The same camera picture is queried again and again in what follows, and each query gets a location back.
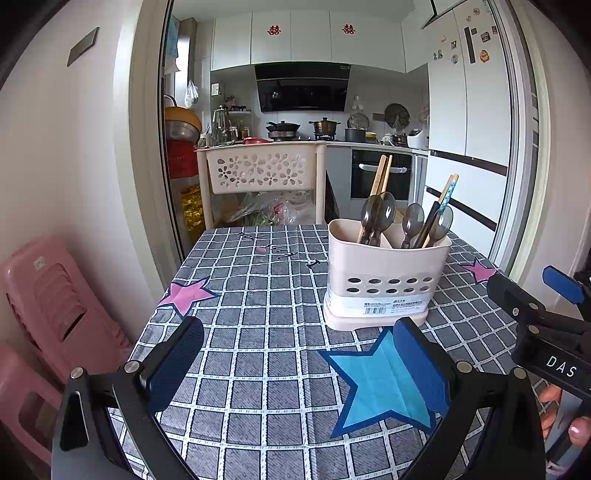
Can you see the black wok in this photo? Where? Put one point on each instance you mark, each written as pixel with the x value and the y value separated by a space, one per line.
pixel 282 128

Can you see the white wall cabinets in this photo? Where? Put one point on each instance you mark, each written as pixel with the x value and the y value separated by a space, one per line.
pixel 309 37

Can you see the pink plastic stool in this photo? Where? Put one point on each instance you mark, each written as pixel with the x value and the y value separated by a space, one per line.
pixel 23 406
pixel 51 295

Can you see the yellow and steel basins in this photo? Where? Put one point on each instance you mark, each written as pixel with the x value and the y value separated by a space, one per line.
pixel 182 120

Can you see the grey wall switch panel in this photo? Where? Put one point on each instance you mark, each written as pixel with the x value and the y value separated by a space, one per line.
pixel 83 46

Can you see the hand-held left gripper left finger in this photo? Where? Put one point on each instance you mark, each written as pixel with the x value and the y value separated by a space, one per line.
pixel 173 364

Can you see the copper cooking pot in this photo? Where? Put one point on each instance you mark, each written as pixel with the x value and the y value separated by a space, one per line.
pixel 324 127

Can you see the grey checkered star tablecloth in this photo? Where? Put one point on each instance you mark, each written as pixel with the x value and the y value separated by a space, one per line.
pixel 258 369

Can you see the red paper cabinet decoration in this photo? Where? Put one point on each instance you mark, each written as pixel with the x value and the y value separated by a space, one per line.
pixel 348 29
pixel 273 30

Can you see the white refrigerator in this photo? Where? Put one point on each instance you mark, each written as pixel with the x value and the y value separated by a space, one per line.
pixel 471 115

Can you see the red plastic container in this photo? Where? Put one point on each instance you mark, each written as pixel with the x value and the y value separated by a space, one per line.
pixel 182 159

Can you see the hanging white plastic bag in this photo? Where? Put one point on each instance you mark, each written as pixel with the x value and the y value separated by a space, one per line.
pixel 191 94

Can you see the beige plastic utensil holder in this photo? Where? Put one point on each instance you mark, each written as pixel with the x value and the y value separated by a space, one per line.
pixel 383 267

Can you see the white sliding door frame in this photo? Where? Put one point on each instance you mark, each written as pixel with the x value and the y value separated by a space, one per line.
pixel 143 138

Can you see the black cooking pot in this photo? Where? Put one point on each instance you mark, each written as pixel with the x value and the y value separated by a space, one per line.
pixel 354 135

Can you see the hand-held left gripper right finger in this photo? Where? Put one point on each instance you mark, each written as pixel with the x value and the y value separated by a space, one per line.
pixel 422 364

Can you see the gold foil bundle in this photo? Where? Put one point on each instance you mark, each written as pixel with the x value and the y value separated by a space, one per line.
pixel 191 207

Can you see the white rice cooker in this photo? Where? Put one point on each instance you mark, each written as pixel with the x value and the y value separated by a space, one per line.
pixel 418 139

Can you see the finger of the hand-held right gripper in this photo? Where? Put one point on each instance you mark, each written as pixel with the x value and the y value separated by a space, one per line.
pixel 512 295
pixel 561 284

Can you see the shelf with glass jars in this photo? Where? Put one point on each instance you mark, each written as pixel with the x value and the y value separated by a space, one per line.
pixel 231 127

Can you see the plastic bag of vegetables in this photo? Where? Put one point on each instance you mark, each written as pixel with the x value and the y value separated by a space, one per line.
pixel 268 210

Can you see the person's right hand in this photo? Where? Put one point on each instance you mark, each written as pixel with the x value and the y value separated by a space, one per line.
pixel 549 397

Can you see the dark translucent plastic spoon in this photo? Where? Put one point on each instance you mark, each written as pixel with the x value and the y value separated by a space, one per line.
pixel 442 220
pixel 428 221
pixel 388 207
pixel 412 217
pixel 369 212

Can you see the black range hood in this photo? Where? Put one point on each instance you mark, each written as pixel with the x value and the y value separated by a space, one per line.
pixel 302 90

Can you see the small dark electric fan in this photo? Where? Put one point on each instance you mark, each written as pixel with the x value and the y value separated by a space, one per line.
pixel 397 116

